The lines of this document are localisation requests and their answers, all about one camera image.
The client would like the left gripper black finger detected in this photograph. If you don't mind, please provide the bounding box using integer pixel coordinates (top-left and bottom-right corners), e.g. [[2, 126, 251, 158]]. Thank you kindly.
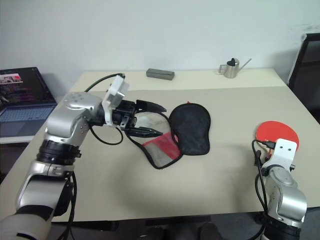
[[136, 99, 168, 113], [126, 126, 164, 138]]

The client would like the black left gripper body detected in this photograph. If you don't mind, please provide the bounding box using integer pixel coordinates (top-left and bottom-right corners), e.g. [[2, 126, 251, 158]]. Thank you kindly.
[[111, 99, 139, 132]]

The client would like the white fluffy pompom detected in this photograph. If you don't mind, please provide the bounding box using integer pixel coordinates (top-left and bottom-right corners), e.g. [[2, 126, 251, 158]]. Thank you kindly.
[[136, 113, 166, 130]]

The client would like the red and black paddle case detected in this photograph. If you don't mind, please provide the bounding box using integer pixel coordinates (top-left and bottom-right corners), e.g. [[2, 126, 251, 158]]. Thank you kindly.
[[126, 100, 211, 170]]

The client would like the red table tennis paddle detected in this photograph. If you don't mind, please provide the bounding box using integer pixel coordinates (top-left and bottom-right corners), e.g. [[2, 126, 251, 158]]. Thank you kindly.
[[256, 120, 301, 154]]

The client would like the grey rectangular box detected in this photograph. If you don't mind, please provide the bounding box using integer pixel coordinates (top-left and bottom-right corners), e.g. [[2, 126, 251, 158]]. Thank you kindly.
[[146, 67, 175, 81]]

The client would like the small metal watering can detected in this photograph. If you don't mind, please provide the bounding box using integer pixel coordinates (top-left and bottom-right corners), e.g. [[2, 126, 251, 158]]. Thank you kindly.
[[218, 57, 253, 79]]

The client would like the open laptop computer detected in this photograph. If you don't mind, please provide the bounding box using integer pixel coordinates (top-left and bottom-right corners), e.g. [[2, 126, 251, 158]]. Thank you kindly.
[[0, 66, 58, 138]]

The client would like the white side desk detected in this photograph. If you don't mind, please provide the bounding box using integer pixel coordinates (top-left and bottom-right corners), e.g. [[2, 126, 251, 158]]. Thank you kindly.
[[0, 134, 36, 151]]

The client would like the black office chair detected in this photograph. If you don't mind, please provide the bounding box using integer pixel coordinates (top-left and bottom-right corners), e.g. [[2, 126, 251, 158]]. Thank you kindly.
[[288, 32, 320, 121]]

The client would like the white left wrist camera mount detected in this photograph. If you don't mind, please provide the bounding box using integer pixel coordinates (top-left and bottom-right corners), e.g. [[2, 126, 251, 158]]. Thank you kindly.
[[101, 74, 131, 126]]

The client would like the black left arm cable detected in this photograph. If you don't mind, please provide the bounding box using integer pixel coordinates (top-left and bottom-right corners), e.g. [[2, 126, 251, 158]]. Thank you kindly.
[[66, 72, 126, 236]]

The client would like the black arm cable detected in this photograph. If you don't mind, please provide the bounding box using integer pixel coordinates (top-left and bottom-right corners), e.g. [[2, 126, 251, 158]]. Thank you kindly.
[[66, 72, 126, 236], [251, 139, 276, 211]]

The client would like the black table frame bar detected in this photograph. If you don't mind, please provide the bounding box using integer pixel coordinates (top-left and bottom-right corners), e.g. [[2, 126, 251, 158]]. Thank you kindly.
[[51, 215, 266, 232]]

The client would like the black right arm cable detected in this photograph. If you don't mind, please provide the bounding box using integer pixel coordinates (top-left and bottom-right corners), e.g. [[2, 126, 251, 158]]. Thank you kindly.
[[251, 139, 276, 211]]

